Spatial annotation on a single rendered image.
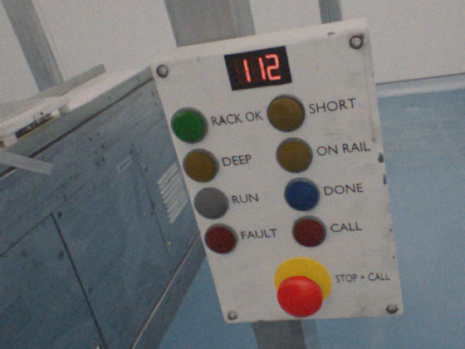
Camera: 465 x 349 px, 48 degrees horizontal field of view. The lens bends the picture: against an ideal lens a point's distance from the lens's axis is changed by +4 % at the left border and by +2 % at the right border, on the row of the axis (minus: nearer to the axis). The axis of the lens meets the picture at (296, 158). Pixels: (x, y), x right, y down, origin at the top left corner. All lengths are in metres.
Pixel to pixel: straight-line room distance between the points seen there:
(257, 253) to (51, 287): 1.00
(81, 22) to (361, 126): 4.31
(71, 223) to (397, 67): 2.89
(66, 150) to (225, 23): 0.99
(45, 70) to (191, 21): 1.46
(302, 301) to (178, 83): 0.21
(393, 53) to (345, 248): 3.46
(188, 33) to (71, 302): 1.11
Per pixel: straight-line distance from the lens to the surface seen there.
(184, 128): 0.41
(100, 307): 1.58
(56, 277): 1.43
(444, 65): 3.89
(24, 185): 1.28
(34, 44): 1.89
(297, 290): 0.44
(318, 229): 0.43
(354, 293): 0.47
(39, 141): 1.32
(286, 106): 0.38
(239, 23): 0.45
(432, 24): 3.83
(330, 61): 0.38
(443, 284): 1.89
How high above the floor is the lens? 1.16
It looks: 23 degrees down
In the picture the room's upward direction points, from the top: 11 degrees counter-clockwise
